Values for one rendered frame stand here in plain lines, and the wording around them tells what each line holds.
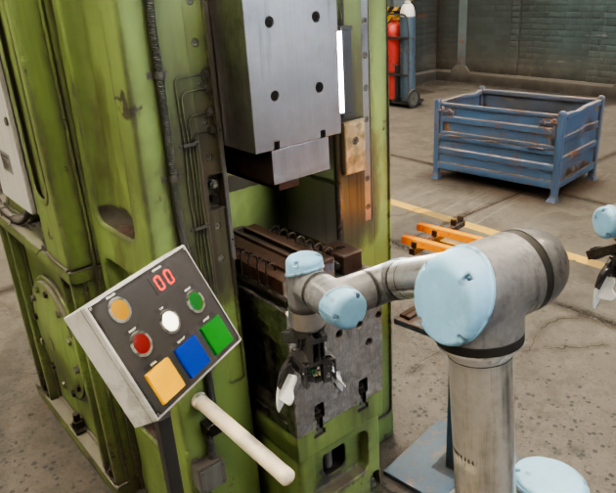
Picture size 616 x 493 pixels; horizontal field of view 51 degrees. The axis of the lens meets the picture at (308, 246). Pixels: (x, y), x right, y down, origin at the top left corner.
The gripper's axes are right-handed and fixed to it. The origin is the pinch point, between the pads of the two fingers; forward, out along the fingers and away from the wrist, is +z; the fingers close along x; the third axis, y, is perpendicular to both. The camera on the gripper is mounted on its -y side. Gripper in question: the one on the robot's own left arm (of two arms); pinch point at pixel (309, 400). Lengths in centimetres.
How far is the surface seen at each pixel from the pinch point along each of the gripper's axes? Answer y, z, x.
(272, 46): -49, -69, 16
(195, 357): -17.9, -7.2, -19.9
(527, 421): -59, 93, 122
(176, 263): -33.3, -24.1, -18.1
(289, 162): -50, -39, 19
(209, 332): -23.9, -9.1, -14.5
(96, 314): -16.2, -24.5, -38.8
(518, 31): -667, 12, 640
